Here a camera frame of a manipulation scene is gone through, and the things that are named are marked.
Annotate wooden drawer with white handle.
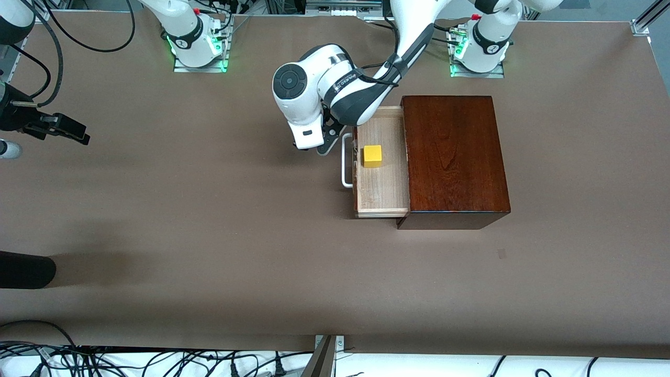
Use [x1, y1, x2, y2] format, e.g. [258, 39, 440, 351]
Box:
[341, 106, 411, 219]

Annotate dark brown wooden cabinet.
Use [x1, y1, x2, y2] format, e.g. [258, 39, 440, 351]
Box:
[396, 95, 511, 231]

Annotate black ribbed cylinder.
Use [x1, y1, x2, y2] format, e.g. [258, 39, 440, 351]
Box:
[0, 251, 57, 290]

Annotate brown table cover sheet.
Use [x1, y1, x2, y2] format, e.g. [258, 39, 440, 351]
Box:
[0, 10, 670, 360]

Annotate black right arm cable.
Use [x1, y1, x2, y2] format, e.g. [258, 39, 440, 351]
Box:
[0, 0, 64, 108]

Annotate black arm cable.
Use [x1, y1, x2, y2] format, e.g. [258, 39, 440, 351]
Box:
[0, 0, 64, 108]
[358, 52, 404, 87]

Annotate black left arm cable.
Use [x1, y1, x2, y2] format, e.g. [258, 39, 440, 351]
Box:
[358, 52, 404, 87]

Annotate black looping cable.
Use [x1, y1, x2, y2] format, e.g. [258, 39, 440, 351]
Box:
[44, 0, 136, 53]

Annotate grey metal rail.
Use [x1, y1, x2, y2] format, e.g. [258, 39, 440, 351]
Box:
[305, 0, 384, 17]

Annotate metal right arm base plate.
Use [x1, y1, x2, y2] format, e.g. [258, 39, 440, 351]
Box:
[173, 24, 232, 74]

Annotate black base connector cable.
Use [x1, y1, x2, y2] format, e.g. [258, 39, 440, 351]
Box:
[432, 21, 462, 46]

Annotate camera mount post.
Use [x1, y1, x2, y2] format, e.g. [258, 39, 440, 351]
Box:
[301, 335, 346, 377]

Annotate tangled black power cables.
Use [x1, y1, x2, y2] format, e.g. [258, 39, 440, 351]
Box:
[0, 319, 315, 377]

